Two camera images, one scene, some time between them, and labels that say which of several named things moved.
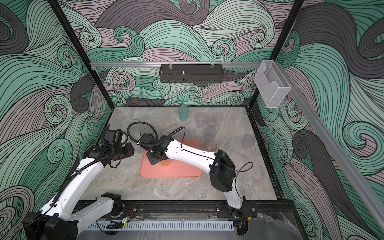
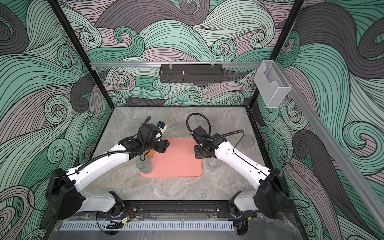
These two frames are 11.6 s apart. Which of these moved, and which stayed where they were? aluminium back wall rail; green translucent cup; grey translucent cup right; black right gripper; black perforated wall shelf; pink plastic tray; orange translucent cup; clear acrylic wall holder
Moved: black right gripper; green translucent cup; orange translucent cup
Stayed: pink plastic tray; aluminium back wall rail; black perforated wall shelf; grey translucent cup right; clear acrylic wall holder
